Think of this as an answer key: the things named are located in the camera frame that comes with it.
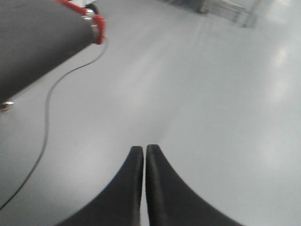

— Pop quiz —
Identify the stainless steel rack frame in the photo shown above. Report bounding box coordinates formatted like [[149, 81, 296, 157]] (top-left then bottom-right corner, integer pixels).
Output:
[[166, 0, 261, 28]]

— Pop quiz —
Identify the black floor cable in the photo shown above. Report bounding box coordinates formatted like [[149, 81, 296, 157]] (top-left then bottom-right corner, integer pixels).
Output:
[[0, 37, 109, 210]]

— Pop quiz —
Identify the black conveyor belt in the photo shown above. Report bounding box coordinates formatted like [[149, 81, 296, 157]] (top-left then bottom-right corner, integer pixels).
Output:
[[0, 0, 95, 102]]

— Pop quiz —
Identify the red conveyor frame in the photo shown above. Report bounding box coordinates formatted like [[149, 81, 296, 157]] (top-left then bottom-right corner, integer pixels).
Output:
[[56, 0, 106, 45]]

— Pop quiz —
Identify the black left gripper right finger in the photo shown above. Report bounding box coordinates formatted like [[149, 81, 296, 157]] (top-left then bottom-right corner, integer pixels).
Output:
[[145, 144, 239, 226]]

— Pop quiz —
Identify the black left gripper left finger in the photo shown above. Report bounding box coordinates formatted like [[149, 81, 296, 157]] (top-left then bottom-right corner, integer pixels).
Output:
[[58, 146, 143, 226]]

